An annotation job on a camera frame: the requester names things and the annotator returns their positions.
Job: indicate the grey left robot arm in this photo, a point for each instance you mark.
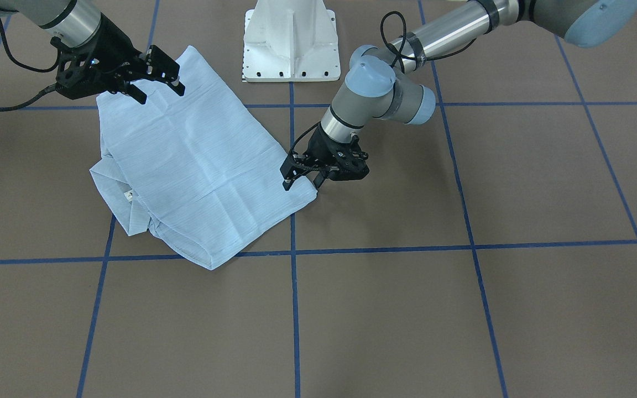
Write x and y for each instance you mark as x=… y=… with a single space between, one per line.
x=377 y=85

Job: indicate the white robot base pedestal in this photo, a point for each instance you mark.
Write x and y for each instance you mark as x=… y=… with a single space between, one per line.
x=290 y=41

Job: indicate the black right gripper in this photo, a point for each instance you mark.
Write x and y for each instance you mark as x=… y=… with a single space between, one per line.
x=113 y=45

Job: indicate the light blue button shirt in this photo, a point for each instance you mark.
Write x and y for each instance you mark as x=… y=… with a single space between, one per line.
x=197 y=171

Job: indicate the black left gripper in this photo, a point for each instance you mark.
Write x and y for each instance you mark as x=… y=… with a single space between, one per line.
x=320 y=147

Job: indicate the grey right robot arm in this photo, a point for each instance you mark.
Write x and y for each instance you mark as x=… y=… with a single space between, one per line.
x=74 y=22

